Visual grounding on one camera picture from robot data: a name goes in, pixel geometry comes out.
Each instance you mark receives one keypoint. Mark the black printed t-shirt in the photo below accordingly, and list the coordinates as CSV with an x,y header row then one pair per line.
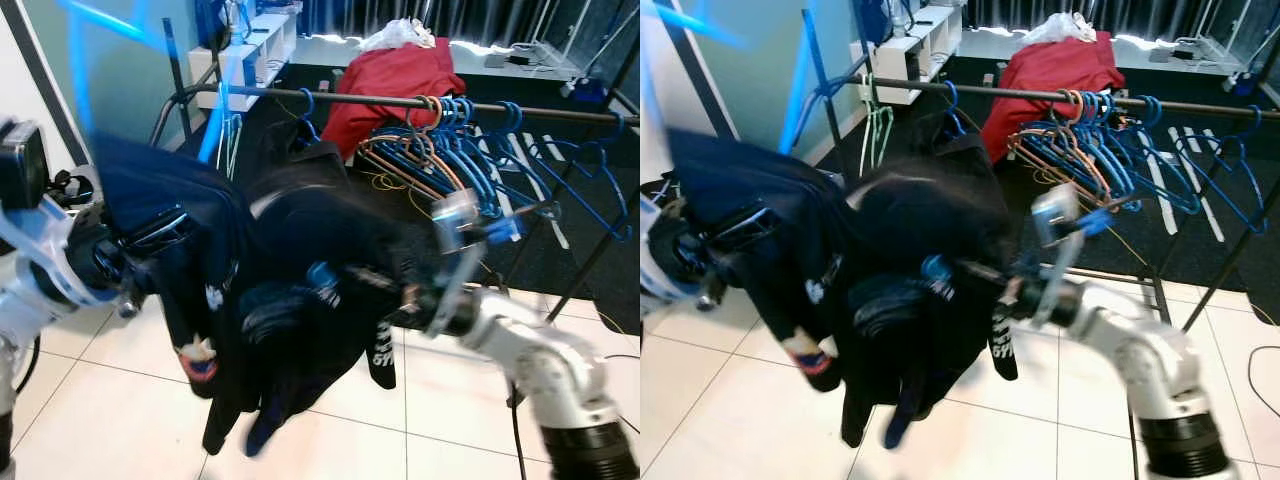
x,y
320,240
930,240

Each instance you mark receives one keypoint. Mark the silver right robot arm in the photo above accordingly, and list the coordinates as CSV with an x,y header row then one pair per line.
x,y
540,370
1160,370

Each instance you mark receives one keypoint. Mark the black metal garment rack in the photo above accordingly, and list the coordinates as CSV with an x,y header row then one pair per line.
x,y
350,99
1020,93

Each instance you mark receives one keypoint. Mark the red cloth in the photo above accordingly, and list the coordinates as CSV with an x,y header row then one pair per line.
x,y
400,75
1060,70

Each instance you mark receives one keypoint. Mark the white shelf unit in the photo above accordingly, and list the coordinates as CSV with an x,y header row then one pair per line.
x,y
915,55
255,60

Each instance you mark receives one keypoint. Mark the white plastic bag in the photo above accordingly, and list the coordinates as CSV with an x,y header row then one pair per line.
x,y
398,32
1060,25

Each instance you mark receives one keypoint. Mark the dark curtains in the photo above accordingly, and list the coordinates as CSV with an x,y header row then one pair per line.
x,y
430,15
1090,10

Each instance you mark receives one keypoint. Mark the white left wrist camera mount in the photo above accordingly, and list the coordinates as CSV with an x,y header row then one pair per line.
x,y
22,165
660,250

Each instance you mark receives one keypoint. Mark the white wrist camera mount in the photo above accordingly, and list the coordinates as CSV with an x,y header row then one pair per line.
x,y
22,165
1058,215
458,225
660,250

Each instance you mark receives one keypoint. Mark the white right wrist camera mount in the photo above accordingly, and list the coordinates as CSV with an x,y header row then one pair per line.
x,y
458,225
1058,215

